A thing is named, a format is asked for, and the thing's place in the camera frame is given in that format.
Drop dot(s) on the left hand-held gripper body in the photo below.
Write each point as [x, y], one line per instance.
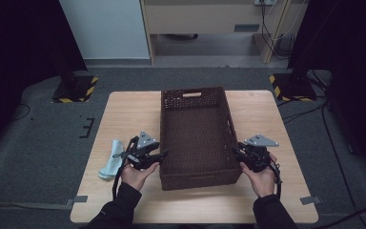
[141, 152]

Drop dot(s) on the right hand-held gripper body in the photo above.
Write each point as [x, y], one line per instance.
[257, 156]

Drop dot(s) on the light blue cloth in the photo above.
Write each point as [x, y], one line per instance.
[112, 162]

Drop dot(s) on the brown wicker basket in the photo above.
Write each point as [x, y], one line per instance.
[197, 143]

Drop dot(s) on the person's left hand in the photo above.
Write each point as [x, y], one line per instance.
[136, 178]

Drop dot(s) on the person's right hand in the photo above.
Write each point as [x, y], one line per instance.
[262, 183]

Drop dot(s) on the black yellow striped stand base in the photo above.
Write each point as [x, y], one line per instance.
[76, 90]
[294, 89]

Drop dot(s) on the white cabinet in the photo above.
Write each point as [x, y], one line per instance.
[105, 28]

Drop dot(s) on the black curtain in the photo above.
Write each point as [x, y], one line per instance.
[352, 63]
[19, 57]

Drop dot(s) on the light wooden desk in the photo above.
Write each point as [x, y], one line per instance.
[203, 19]

